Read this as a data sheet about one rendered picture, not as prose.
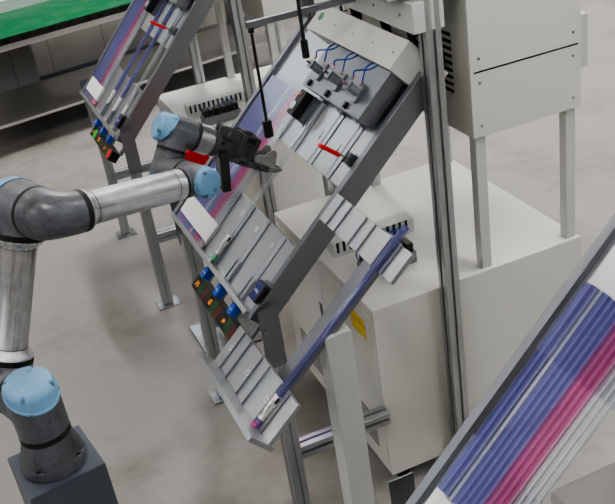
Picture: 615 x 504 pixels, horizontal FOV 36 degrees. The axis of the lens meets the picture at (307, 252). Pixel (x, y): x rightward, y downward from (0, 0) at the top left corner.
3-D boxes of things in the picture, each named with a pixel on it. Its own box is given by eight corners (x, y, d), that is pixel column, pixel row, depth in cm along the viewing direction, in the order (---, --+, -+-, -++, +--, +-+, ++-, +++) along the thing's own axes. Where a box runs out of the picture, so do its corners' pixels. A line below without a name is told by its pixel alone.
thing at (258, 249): (260, 317, 228) (250, 312, 226) (184, 218, 283) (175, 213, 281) (304, 254, 226) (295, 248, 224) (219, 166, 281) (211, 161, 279)
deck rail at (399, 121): (268, 329, 228) (249, 319, 225) (265, 325, 230) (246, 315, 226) (440, 87, 220) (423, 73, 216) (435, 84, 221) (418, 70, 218)
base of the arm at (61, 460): (34, 493, 207) (21, 459, 202) (14, 458, 218) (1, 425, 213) (97, 462, 213) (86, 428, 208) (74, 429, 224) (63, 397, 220)
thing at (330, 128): (354, 198, 225) (339, 188, 222) (259, 121, 280) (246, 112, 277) (435, 84, 221) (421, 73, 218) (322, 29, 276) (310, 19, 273)
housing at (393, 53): (428, 101, 222) (388, 69, 215) (341, 55, 263) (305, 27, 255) (448, 73, 221) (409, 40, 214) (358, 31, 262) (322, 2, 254)
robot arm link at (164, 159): (164, 193, 225) (177, 150, 225) (137, 184, 233) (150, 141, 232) (188, 200, 231) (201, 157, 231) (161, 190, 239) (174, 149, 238)
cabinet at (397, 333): (393, 492, 268) (370, 312, 239) (300, 369, 326) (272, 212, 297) (580, 412, 287) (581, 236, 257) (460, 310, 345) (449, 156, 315)
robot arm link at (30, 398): (33, 452, 203) (16, 403, 197) (4, 428, 212) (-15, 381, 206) (80, 423, 210) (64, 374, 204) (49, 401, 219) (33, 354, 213)
